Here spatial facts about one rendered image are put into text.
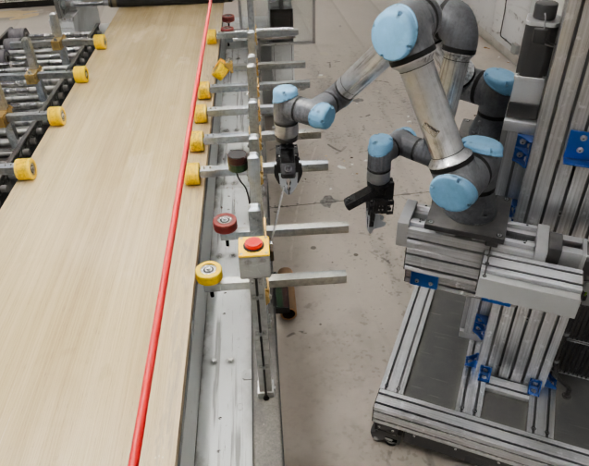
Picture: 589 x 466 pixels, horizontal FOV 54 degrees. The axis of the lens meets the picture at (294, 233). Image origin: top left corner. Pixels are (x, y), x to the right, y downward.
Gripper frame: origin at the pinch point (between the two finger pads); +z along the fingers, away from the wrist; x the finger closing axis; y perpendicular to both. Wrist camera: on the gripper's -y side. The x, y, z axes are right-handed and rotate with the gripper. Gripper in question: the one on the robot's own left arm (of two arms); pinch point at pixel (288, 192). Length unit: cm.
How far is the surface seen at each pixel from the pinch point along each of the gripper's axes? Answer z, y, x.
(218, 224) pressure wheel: 8.1, -4.3, 23.7
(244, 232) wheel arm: 12.9, -3.3, 15.5
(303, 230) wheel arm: 13.6, -3.2, -4.4
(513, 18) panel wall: 64, 364, -224
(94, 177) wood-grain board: 9, 31, 71
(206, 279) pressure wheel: 8.8, -30.7, 26.3
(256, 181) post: -9.5, -7.5, 10.1
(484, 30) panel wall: 91, 415, -220
